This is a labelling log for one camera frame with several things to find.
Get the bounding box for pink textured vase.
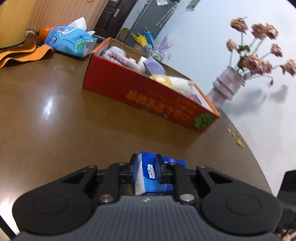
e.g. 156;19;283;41
207;66;244;109

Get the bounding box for blue tissue pack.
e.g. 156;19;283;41
134;152;174;196

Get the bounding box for purple knitted cloth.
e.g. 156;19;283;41
143;57;167;75

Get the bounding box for dark entrance door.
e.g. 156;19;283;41
94;0;137;39

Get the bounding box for white foam block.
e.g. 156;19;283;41
137;56;147;71

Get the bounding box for white and tan plush toy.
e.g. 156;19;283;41
150;75;194;97

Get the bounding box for orange fruit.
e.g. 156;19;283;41
39;26;53;42

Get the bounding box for dried pink flowers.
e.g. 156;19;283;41
226;16;296;88

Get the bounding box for pink suitcase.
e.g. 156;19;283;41
28;0;108;33

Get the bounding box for lilac fluffy towel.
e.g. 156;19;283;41
100;46;146;74

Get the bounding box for yellow thermos jug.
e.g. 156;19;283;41
0;0;36;49

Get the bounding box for orange strap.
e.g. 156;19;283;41
0;41;55;69

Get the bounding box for purple satin cloth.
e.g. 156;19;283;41
188;94;202;105

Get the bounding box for yellow toy clutter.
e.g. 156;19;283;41
131;31;154;47

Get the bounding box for red cardboard box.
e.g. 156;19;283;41
82;38;220;133

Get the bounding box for blue wet wipes pack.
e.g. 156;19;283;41
45;17;97;58

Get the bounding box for grey cabinet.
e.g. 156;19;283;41
121;1;180;47

